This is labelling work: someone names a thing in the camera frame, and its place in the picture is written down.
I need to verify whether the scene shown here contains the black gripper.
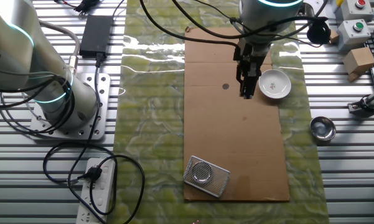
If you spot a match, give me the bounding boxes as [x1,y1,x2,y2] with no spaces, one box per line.
[233,39,273,100]

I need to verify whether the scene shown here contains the small round steel dish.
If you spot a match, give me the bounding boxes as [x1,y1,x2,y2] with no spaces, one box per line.
[309,116,337,142]
[191,161,214,184]

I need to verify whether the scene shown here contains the brown cardboard sheet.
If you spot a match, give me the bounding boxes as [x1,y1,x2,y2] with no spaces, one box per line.
[183,27,291,202]

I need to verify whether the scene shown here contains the green marble pattern mat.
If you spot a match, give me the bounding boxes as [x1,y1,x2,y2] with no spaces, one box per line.
[107,0,330,224]

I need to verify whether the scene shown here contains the brown cardboard box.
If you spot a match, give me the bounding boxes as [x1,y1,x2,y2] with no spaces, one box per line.
[342,46,374,82]

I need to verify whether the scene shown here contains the grey green button box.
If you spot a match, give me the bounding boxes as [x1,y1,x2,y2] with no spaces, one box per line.
[335,19,372,52]

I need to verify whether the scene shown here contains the grey red button box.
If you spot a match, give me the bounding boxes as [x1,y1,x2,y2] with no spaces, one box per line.
[335,0,374,22]

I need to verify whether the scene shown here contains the black power adapter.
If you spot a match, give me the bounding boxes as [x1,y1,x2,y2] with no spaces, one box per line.
[79,14,115,59]

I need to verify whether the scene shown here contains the black power plug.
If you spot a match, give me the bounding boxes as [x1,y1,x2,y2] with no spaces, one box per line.
[77,166,103,183]

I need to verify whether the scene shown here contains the white power strip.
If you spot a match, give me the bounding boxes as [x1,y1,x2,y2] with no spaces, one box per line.
[75,157,117,224]

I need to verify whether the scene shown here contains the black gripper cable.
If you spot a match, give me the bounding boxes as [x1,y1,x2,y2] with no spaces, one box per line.
[139,0,329,50]

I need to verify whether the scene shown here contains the grey camera on stand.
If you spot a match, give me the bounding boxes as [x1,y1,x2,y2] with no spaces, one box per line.
[347,91,374,118]

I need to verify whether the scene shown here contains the black looped power cord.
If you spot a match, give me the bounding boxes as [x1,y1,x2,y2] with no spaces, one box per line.
[42,142,146,224]

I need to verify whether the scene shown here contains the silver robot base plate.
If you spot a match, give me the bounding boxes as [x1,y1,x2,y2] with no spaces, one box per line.
[29,73,111,141]

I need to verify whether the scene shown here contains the black adapter power cord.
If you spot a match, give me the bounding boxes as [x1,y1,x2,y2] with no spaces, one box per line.
[67,52,108,224]

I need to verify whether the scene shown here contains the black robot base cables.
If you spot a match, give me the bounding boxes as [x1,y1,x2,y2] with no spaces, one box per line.
[0,74,76,135]

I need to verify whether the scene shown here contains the grey robot hose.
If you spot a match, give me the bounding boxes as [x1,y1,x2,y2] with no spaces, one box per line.
[39,20,82,75]

